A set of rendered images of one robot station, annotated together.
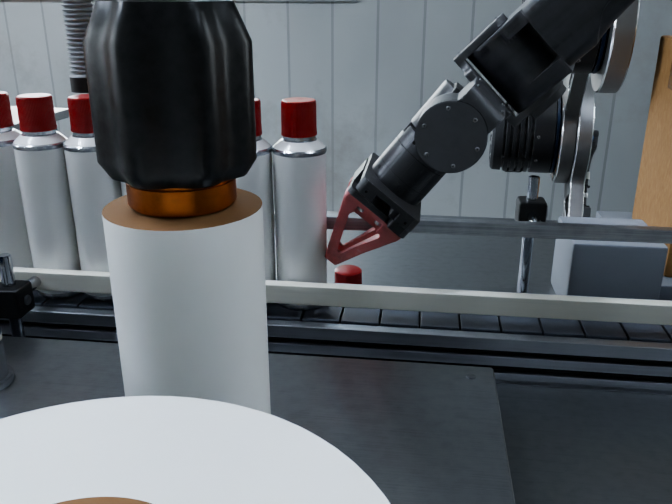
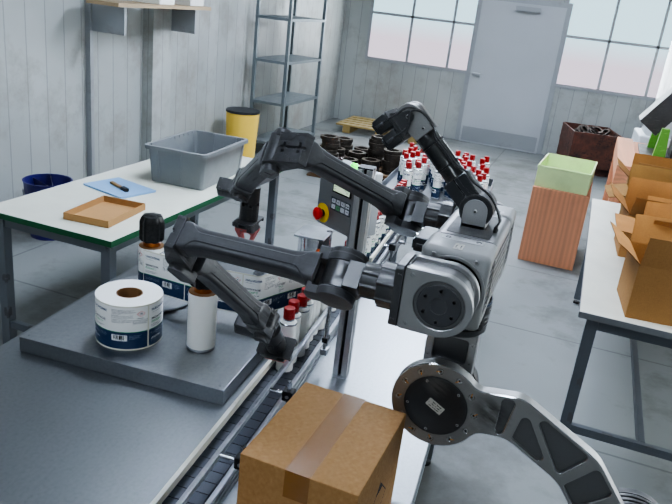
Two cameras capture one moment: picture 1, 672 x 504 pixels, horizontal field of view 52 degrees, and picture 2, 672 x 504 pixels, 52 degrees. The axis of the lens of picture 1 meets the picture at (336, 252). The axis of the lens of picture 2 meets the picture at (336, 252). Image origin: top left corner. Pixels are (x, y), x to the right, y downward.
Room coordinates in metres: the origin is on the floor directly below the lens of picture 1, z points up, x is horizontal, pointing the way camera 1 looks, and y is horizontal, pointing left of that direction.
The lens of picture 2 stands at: (0.97, -1.75, 1.94)
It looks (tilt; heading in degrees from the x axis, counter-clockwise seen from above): 20 degrees down; 97
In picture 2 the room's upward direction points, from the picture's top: 7 degrees clockwise
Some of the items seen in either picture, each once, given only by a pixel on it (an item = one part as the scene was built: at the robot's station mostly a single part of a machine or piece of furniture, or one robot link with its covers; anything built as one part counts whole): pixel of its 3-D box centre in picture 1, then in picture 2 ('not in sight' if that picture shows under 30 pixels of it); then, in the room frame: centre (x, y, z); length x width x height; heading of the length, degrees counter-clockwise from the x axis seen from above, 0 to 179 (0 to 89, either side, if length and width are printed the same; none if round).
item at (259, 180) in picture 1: (247, 204); (291, 331); (0.65, 0.09, 0.98); 0.05 x 0.05 x 0.20
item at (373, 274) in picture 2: not in sight; (385, 284); (0.93, -0.56, 1.45); 0.09 x 0.08 x 0.12; 78
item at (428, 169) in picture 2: not in sight; (444, 170); (1.09, 2.57, 0.98); 0.57 x 0.46 x 0.21; 173
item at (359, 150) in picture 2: not in sight; (376, 157); (0.39, 6.05, 0.25); 1.37 x 0.95 x 0.49; 168
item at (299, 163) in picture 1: (300, 205); (286, 339); (0.65, 0.03, 0.98); 0.05 x 0.05 x 0.20
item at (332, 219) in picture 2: not in sight; (347, 198); (0.76, 0.22, 1.38); 0.17 x 0.10 x 0.19; 138
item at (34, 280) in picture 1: (25, 305); not in sight; (0.61, 0.31, 0.89); 0.06 x 0.03 x 0.12; 173
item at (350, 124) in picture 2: not in sight; (386, 130); (0.27, 8.93, 0.06); 1.39 x 0.96 x 0.13; 168
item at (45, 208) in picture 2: not in sight; (160, 246); (-0.53, 1.99, 0.40); 1.90 x 0.75 x 0.80; 78
